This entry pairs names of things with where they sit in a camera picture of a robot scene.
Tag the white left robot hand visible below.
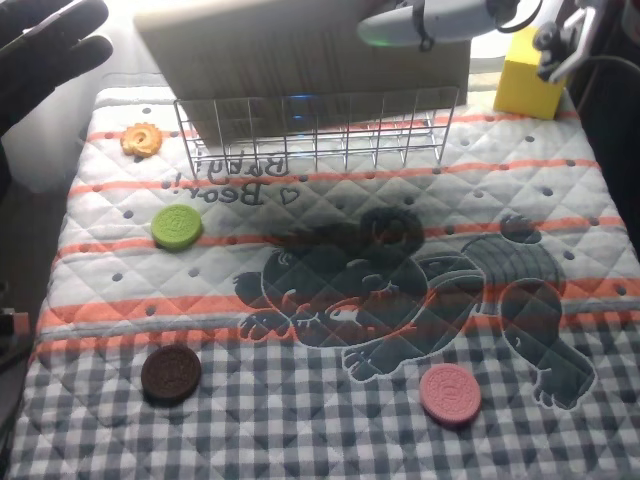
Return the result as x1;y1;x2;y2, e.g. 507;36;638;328
0;0;115;144

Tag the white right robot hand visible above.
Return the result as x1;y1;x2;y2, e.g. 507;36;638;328
355;0;496;51

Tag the yellow foam block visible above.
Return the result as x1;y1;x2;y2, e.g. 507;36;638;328
492;27;569;120

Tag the tan swirl cookie toy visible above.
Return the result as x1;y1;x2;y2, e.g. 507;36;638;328
121;123;163;159

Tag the green sandwich cookie toy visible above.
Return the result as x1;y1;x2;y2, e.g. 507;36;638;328
150;203;205;251

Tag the brown sandwich cookie toy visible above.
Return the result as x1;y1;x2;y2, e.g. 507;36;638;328
140;344;203;405

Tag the pink sandwich cookie toy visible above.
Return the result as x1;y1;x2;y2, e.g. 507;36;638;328
418;363;484;429

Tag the grey quilt with bear print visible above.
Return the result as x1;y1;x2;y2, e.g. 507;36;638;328
0;72;640;480

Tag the wire dish rack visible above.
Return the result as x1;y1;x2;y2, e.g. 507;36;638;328
173;85;460;177

